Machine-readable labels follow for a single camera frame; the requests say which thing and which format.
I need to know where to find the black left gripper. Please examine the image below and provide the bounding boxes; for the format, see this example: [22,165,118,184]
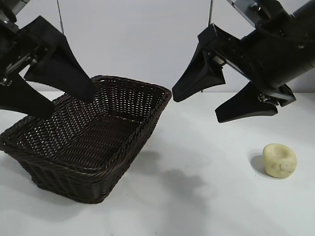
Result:
[0,16,96,118]

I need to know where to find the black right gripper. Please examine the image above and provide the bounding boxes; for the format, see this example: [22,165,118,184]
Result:
[171,23,296,124]

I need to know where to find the dark brown wicker basket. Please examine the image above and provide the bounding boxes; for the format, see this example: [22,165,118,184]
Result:
[0,75,172,205]

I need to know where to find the pale yellow egg yolk pastry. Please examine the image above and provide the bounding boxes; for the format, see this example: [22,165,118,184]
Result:
[262,143,298,177]

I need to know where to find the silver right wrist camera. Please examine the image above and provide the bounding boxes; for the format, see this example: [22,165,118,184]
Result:
[226,0,274,27]

